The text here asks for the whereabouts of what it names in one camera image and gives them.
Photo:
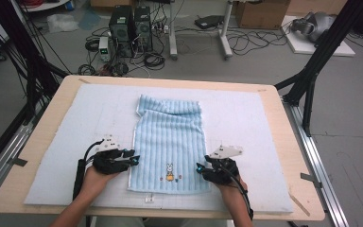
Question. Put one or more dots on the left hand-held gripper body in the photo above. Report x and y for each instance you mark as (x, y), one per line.
(110, 162)

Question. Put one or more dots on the clear plastic bag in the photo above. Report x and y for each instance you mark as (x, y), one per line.
(61, 22)

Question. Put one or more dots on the white floor board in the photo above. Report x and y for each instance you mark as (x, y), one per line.
(324, 48)

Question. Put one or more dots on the person's right hand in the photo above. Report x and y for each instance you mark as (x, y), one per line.
(233, 190)

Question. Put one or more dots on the white power supply box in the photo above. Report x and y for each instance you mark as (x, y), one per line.
(104, 48)

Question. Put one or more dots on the light wooden cabinet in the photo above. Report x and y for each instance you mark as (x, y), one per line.
(315, 6)

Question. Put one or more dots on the aluminium rail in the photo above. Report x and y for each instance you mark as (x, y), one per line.
(3, 164)
(318, 164)

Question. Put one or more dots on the light blue striped towel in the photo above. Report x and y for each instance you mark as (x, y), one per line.
(170, 138)

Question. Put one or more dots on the person's left hand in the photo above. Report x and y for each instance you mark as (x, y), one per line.
(93, 183)

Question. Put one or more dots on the grey helmet-like device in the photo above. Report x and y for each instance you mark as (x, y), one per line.
(316, 25)

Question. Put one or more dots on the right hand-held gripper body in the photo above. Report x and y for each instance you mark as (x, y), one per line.
(222, 171)

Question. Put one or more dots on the desk with white legs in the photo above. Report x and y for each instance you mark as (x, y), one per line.
(172, 38)

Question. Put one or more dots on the large cardboard box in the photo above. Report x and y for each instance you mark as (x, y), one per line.
(261, 14)

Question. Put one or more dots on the black metal frame post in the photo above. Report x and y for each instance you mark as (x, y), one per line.
(324, 47)
(34, 63)

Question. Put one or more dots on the black computer tower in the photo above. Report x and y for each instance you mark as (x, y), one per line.
(121, 28)
(143, 28)

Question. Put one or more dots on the white foam grid mat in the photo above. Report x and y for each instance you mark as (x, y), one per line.
(239, 119)

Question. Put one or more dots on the flat black device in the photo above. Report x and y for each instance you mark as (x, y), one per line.
(208, 22)

